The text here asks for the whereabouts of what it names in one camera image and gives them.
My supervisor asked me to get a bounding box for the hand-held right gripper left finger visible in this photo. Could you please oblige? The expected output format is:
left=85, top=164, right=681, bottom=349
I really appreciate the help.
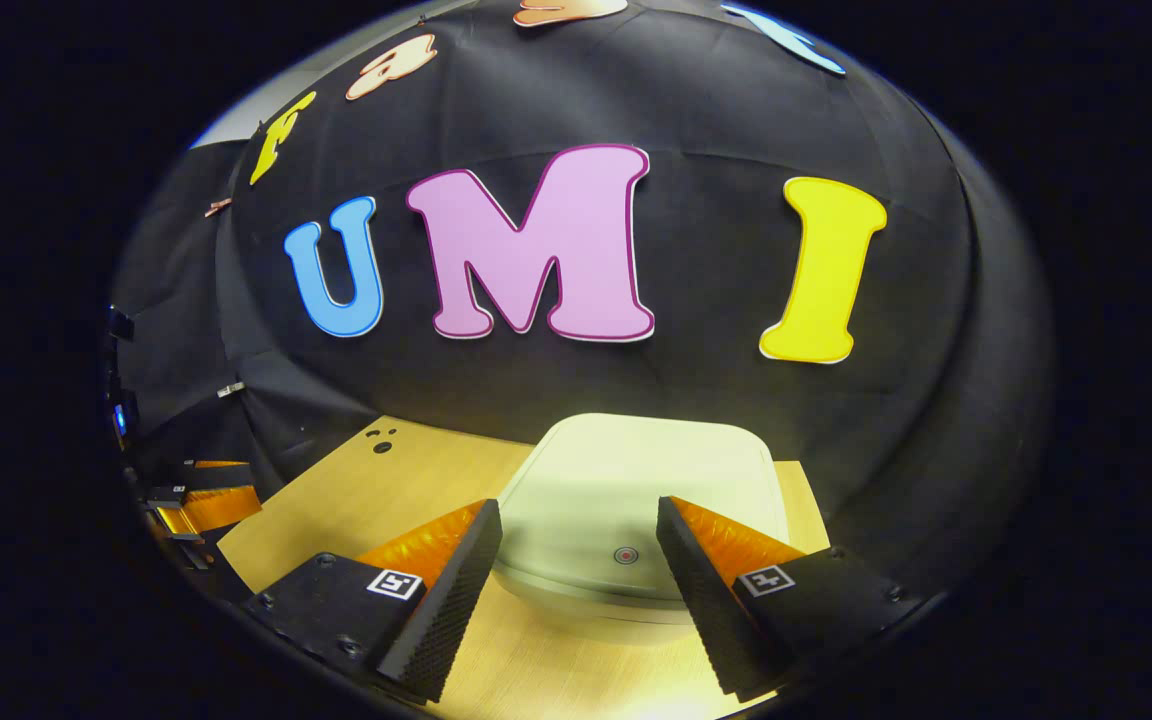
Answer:
left=241, top=498, right=505, bottom=704

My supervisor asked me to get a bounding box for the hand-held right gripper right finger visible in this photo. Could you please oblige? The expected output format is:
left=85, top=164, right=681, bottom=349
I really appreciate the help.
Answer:
left=655, top=495, right=928, bottom=704

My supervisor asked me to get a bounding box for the green desktop garbage bin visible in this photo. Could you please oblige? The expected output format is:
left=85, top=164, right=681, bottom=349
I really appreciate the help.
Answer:
left=491, top=412, right=791, bottom=627

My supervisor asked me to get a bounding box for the wooden desktop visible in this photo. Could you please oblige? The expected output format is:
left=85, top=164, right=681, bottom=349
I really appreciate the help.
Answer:
left=216, top=415, right=832, bottom=720

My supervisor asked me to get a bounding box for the black backdrop cloth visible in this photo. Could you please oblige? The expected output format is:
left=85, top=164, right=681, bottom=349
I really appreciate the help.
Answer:
left=108, top=0, right=1055, bottom=603

